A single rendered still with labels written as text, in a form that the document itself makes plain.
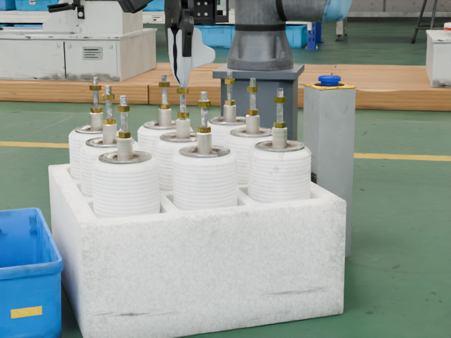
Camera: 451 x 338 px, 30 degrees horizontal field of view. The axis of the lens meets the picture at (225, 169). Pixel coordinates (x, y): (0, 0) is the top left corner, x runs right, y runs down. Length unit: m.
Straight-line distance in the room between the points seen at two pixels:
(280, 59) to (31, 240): 0.71
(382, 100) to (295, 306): 2.05
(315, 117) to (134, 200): 0.44
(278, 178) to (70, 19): 2.56
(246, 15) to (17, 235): 0.73
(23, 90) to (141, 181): 2.42
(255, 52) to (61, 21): 1.97
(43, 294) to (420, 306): 0.58
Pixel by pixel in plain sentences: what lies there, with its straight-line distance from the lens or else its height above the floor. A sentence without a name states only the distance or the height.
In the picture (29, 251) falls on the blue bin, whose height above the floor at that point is 0.05.
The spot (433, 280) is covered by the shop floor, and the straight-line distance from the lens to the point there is 1.45.
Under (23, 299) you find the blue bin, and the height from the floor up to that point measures 0.07.
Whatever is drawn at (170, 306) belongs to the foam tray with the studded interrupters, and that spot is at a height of 0.05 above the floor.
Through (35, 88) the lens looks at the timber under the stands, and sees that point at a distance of 3.52.
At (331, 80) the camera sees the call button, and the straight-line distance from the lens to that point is 1.47.
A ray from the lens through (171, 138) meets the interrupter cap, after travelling 1.31.
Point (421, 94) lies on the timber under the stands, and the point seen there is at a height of 0.06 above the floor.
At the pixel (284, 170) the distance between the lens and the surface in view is 1.21.
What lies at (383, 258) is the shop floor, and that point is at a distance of 1.54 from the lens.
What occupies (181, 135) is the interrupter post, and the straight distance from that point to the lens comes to 1.32.
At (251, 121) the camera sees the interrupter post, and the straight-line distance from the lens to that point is 1.35.
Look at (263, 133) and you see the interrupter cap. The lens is 1.36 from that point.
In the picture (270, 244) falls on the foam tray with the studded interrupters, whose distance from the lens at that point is 1.20.
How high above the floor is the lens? 0.50
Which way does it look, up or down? 13 degrees down
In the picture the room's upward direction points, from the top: straight up
